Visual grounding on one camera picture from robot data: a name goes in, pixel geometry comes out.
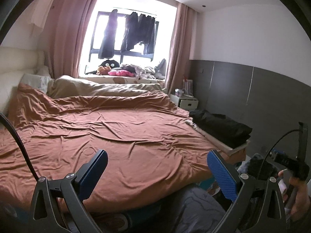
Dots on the white nightstand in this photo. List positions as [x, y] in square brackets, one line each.
[187, 102]

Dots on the white pillow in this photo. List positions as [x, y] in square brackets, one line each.
[43, 70]

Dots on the hanging dark garment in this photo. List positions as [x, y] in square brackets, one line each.
[148, 34]
[131, 31]

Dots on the brown blanket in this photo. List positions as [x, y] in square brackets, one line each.
[97, 131]

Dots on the black plush toy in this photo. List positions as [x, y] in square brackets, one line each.
[110, 63]

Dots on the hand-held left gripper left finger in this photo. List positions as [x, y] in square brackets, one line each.
[93, 172]

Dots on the black long-sleeved shirt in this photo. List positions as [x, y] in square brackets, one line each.
[218, 121]

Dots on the brown plush toy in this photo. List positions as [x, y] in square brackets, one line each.
[102, 70]

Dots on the pink plush cushion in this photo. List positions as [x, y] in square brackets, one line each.
[119, 73]

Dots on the pink curtain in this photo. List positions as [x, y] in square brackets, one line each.
[70, 29]
[179, 48]

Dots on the person's grey patterned pants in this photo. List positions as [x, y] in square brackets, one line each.
[199, 211]

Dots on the clear plastic container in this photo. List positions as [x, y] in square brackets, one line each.
[179, 92]

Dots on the beige duvet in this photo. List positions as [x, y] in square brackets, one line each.
[97, 87]

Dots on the cream hanging cloth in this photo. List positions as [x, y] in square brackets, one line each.
[46, 7]

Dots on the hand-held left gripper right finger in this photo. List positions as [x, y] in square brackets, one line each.
[222, 174]

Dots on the pale printed pillow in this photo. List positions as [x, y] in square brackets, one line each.
[34, 82]

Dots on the hanging dark pants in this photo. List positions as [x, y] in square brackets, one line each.
[108, 36]

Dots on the cream padded headboard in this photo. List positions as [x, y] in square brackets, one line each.
[14, 63]

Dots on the person's right hand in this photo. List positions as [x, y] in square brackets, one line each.
[301, 199]

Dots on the white patterned cloth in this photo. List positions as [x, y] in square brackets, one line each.
[218, 140]

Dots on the pile of crumpled clothes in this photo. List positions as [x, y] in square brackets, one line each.
[145, 71]

